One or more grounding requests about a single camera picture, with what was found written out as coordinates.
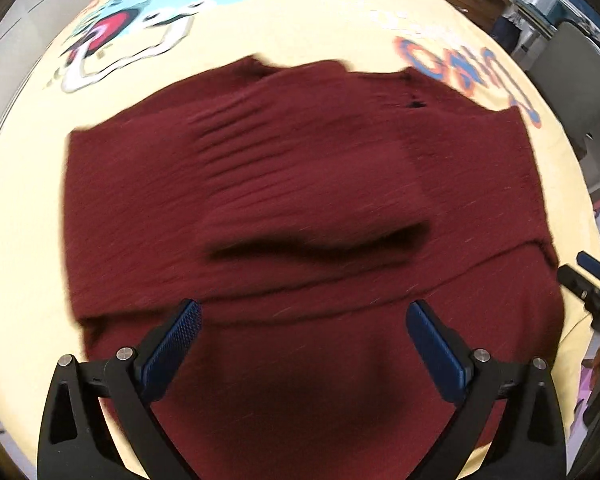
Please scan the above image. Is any dark red knit sweater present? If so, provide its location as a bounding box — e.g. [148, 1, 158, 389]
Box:
[64, 58, 564, 479]

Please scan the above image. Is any yellow dinosaur print bedspread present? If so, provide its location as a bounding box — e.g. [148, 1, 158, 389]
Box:
[0, 0, 600, 477]

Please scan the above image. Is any grey padded chair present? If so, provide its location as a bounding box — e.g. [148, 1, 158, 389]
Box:
[527, 21, 600, 160]

